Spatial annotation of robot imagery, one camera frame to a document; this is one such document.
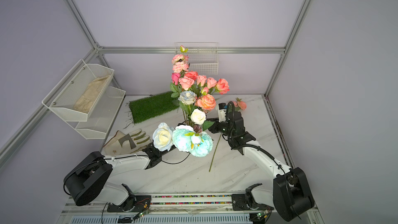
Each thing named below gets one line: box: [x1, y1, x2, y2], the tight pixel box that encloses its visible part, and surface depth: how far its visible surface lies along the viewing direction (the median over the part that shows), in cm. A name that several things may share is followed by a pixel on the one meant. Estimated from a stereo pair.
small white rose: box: [190, 108, 207, 125], surface depth 52 cm
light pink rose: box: [178, 75, 195, 91], surface depth 65 cm
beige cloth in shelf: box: [74, 74, 111, 114], surface depth 82 cm
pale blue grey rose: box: [178, 90, 197, 105], surface depth 64 cm
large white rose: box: [152, 122, 174, 152], surface depth 51 cm
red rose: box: [184, 70, 198, 81], surface depth 70 cm
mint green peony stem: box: [172, 124, 214, 158], surface depth 43 cm
